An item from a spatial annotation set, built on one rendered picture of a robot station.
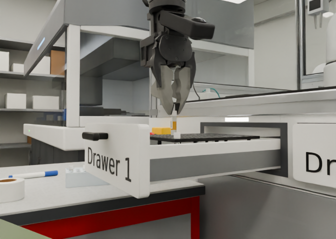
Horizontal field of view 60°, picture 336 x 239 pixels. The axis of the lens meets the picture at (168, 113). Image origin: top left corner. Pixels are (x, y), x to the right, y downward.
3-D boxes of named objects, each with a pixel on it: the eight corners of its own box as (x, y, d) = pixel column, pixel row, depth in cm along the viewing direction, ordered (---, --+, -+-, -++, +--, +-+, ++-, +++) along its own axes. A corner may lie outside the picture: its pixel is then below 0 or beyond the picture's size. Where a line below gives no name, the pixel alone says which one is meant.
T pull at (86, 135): (93, 141, 50) (93, 133, 50) (81, 138, 56) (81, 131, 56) (113, 140, 52) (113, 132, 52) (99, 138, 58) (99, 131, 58)
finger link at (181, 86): (176, 114, 61) (173, 70, 61) (193, 113, 56) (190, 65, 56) (163, 115, 59) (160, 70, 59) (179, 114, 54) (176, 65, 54)
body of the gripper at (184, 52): (171, 72, 63) (170, 16, 63) (195, 65, 55) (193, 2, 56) (139, 69, 59) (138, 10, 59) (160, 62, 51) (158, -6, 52)
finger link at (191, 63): (192, 89, 58) (189, 44, 58) (197, 88, 57) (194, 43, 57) (172, 89, 56) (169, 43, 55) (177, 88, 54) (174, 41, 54)
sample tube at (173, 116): (169, 135, 55) (169, 110, 55) (174, 134, 56) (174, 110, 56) (172, 135, 54) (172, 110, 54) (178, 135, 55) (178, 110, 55)
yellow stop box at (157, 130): (160, 149, 95) (160, 127, 95) (149, 148, 101) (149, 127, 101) (173, 149, 97) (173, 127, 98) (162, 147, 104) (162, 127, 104)
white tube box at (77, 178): (65, 187, 75) (65, 173, 75) (65, 181, 83) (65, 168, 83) (113, 184, 79) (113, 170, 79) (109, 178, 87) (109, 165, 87)
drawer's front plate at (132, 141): (139, 200, 42) (139, 124, 43) (84, 170, 67) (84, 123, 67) (150, 198, 43) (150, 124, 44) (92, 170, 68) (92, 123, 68)
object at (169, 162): (145, 186, 45) (145, 146, 45) (94, 164, 67) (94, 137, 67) (304, 165, 66) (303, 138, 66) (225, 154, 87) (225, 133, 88)
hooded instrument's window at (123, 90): (65, 126, 130) (66, 26, 131) (25, 123, 282) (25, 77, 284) (247, 125, 189) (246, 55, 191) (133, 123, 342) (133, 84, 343)
